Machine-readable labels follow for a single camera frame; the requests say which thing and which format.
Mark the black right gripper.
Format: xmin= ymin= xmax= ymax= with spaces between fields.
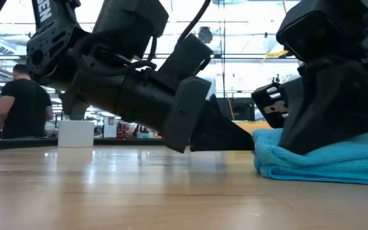
xmin=250 ymin=57 xmax=368 ymax=156

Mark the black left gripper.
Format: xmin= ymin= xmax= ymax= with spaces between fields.
xmin=59 ymin=68 xmax=213 ymax=153

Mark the blue microfiber towel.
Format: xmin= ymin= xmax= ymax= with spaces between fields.
xmin=251 ymin=128 xmax=368 ymax=186

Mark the black display screen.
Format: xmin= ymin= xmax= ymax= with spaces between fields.
xmin=217 ymin=97 xmax=256 ymax=122

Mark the yellow translucent plastic bin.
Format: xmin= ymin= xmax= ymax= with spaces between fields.
xmin=233 ymin=121 xmax=273 ymax=134

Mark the round black ceiling lamp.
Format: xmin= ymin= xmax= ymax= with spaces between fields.
xmin=198 ymin=26 xmax=213 ymax=45

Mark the snake plant in white pot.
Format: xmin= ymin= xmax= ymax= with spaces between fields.
xmin=57 ymin=98 xmax=95 ymax=148

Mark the person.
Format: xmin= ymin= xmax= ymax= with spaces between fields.
xmin=0 ymin=63 xmax=54 ymax=139

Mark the yellow cable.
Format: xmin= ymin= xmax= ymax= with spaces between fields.
xmin=226 ymin=94 xmax=236 ymax=121

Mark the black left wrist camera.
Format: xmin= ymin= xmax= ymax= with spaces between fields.
xmin=157 ymin=33 xmax=214 ymax=93

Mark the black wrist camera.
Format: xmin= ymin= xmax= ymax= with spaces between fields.
xmin=275 ymin=0 xmax=368 ymax=63
xmin=157 ymin=33 xmax=214 ymax=93

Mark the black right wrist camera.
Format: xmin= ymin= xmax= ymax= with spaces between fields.
xmin=275 ymin=0 xmax=368 ymax=63

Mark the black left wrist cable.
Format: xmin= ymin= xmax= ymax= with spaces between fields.
xmin=177 ymin=0 xmax=212 ymax=42

